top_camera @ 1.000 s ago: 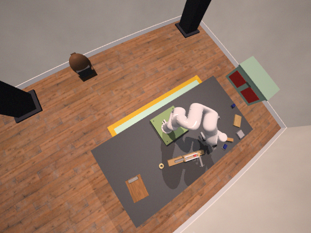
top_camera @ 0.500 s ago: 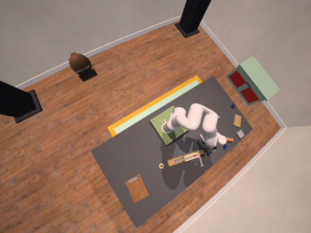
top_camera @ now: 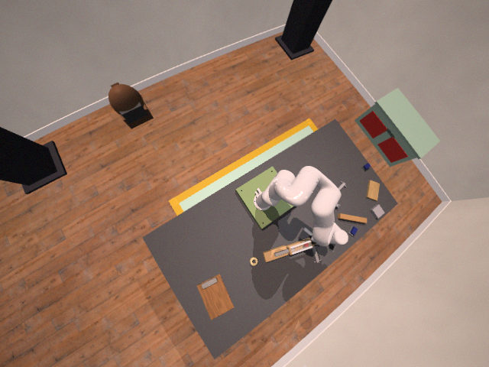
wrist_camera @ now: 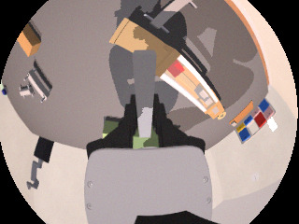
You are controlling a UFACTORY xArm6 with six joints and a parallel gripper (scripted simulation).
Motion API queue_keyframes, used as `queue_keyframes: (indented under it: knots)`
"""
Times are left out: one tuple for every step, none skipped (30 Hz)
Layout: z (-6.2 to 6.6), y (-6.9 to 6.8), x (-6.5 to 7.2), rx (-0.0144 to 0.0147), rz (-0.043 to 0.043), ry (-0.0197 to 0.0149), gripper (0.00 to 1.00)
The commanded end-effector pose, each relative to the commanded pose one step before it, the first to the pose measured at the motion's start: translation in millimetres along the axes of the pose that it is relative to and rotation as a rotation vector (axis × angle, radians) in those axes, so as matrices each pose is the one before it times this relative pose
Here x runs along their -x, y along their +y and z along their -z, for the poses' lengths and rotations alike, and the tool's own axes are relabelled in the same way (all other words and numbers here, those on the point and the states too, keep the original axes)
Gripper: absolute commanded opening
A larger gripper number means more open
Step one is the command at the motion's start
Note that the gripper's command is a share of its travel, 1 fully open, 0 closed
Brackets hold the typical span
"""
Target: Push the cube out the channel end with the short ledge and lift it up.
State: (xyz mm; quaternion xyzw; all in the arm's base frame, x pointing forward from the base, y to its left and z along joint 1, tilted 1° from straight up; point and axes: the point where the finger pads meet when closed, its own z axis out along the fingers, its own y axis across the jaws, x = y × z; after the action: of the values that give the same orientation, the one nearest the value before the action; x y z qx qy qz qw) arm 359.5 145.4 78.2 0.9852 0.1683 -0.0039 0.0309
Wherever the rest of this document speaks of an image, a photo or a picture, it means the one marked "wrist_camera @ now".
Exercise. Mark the brown wooden clipboard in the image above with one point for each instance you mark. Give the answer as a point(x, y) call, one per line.
point(242, 114)

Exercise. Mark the orange rectangular bar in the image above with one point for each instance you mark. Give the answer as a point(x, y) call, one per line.
point(28, 40)

